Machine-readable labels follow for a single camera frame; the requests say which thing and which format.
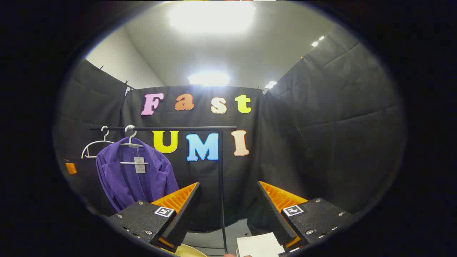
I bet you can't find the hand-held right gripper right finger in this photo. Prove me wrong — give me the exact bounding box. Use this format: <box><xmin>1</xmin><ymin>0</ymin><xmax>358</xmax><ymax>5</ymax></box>
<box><xmin>257</xmin><ymin>180</ymin><xmax>354</xmax><ymax>251</ymax></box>

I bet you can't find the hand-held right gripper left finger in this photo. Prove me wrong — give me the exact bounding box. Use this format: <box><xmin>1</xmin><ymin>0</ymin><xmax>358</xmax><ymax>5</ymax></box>
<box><xmin>106</xmin><ymin>181</ymin><xmax>200</xmax><ymax>253</ymax></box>

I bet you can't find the cream laundry hamper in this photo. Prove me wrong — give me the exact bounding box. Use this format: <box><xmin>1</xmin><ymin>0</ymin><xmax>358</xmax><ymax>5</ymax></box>
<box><xmin>175</xmin><ymin>243</ymin><xmax>208</xmax><ymax>257</ymax></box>

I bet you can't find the purple knit cardigan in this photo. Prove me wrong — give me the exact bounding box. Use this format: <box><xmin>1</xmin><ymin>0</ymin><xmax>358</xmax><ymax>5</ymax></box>
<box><xmin>96</xmin><ymin>137</ymin><xmax>180</xmax><ymax>213</ymax></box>

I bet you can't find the white plastic hanger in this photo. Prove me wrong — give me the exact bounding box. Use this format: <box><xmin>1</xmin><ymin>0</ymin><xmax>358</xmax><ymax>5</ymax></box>
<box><xmin>120</xmin><ymin>125</ymin><xmax>149</xmax><ymax>165</ymax></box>
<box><xmin>81</xmin><ymin>126</ymin><xmax>115</xmax><ymax>160</ymax></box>

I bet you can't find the black clothes rack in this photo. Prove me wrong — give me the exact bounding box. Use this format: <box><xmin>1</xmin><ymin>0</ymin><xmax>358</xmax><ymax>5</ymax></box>
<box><xmin>89</xmin><ymin>126</ymin><xmax>237</xmax><ymax>255</ymax></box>

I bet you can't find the white paper sheet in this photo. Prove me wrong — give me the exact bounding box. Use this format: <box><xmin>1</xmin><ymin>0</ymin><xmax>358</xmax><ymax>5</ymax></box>
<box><xmin>236</xmin><ymin>232</ymin><xmax>286</xmax><ymax>257</ymax></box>

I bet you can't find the black backdrop cloth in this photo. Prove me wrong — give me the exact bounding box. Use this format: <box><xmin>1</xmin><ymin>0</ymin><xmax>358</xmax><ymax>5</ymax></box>
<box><xmin>54</xmin><ymin>27</ymin><xmax>406</xmax><ymax>232</ymax></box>

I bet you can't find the large ceiling light panel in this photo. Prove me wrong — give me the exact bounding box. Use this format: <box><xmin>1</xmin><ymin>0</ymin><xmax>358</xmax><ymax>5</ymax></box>
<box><xmin>168</xmin><ymin>1</ymin><xmax>257</xmax><ymax>34</ymax></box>

